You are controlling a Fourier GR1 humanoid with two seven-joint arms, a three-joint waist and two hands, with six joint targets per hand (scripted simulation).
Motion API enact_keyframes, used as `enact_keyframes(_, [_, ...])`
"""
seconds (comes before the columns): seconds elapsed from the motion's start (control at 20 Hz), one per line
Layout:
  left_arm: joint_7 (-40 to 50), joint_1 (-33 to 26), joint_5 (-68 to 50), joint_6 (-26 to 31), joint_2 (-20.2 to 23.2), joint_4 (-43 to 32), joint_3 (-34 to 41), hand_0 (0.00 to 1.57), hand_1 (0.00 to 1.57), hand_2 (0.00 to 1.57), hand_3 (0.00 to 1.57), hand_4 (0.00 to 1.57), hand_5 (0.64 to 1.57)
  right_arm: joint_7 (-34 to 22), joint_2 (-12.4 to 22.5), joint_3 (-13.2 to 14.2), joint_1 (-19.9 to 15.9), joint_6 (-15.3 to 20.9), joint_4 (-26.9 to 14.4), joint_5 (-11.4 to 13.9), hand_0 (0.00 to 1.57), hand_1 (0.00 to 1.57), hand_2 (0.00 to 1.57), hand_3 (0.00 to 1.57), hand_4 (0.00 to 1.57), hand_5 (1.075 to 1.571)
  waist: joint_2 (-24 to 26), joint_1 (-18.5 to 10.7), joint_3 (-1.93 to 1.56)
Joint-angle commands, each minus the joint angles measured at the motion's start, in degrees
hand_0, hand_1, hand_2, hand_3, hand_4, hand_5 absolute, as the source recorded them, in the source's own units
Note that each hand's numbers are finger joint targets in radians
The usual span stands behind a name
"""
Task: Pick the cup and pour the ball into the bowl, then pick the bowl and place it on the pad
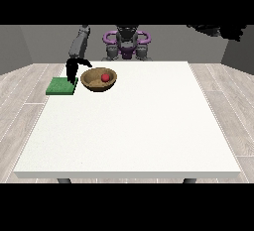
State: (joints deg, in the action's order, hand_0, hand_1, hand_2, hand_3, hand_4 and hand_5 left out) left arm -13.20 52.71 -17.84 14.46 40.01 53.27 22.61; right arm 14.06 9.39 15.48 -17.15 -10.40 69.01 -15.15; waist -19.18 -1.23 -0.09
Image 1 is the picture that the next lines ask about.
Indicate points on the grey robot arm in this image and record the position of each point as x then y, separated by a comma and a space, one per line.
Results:
79, 43

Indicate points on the grey robot trunk purple rings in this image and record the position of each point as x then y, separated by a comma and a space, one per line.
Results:
126, 47

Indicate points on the small red ball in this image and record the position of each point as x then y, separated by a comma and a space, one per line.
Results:
105, 77

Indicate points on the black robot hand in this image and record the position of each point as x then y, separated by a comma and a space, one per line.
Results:
228, 30
71, 69

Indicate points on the brown wooden bowl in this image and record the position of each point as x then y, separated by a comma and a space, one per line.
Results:
96, 82

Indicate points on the green square pad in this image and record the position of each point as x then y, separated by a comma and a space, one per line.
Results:
59, 87

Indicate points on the dark table leg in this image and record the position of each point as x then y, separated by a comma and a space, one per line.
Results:
64, 180
190, 180

